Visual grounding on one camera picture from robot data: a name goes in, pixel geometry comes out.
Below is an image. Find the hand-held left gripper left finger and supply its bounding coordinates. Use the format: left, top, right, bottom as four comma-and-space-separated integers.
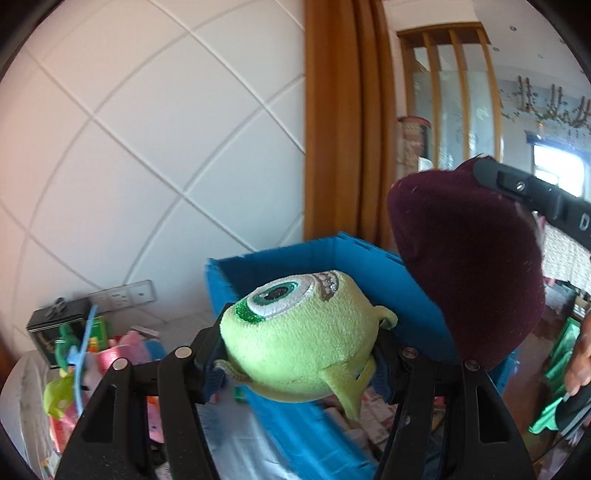
54, 323, 227, 480

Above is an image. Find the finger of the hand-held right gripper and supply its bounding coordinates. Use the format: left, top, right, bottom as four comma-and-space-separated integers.
472, 157, 591, 247

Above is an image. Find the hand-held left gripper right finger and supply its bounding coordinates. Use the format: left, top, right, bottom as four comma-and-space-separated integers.
369, 333, 539, 480

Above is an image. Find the green one-eyed plush toy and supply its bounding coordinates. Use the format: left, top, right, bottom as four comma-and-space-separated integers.
213, 269, 399, 422

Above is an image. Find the maroon plush toy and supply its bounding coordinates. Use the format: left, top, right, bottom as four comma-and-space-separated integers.
387, 159, 546, 372

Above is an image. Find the blue plastic crate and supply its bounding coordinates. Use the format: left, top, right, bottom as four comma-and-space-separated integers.
205, 232, 520, 480

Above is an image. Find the person's right hand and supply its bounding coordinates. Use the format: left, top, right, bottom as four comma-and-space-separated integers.
564, 310, 591, 398

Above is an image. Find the white lace cloth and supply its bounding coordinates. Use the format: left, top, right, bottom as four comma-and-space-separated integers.
542, 225, 591, 294

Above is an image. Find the green cloth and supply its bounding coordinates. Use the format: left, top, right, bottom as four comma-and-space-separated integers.
529, 318, 583, 435

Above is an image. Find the pink plush toy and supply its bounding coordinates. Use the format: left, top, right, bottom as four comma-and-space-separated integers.
90, 331, 165, 393

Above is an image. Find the yellow-green small box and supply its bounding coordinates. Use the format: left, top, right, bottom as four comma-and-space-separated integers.
90, 318, 114, 354

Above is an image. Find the blue plastic spoon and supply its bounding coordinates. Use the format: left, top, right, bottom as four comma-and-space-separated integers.
69, 304, 100, 414

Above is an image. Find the red-rimmed patterned jar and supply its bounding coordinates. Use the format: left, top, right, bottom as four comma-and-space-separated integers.
398, 116, 431, 168

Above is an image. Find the dark green duck plush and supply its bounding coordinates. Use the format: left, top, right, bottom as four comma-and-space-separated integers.
54, 323, 85, 370

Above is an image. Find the pink white toy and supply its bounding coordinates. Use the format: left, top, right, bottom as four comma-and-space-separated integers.
42, 369, 80, 419

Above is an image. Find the wooden slat partition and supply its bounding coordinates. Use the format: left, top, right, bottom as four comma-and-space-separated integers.
398, 22, 504, 172

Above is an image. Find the black box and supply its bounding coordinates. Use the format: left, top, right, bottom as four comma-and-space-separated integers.
26, 298, 92, 369

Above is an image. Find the white wall socket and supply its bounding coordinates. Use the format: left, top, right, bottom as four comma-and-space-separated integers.
88, 280, 154, 313

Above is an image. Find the wooden wall frame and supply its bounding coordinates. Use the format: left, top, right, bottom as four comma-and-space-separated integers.
303, 0, 400, 259

